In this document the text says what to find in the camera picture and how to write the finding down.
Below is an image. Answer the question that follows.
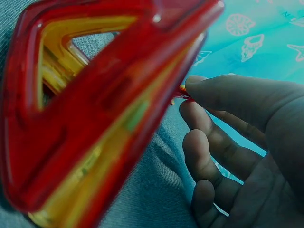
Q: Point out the person's right hand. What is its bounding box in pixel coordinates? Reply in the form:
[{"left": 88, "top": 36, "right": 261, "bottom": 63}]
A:
[{"left": 179, "top": 74, "right": 304, "bottom": 228}]

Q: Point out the red triangular magnetic tile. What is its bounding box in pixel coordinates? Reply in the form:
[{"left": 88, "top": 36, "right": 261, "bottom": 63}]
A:
[{"left": 0, "top": 0, "right": 225, "bottom": 228}]

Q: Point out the yellow triangular magnetic tile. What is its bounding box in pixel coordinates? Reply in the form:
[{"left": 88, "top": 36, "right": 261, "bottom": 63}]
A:
[{"left": 27, "top": 15, "right": 192, "bottom": 228}]

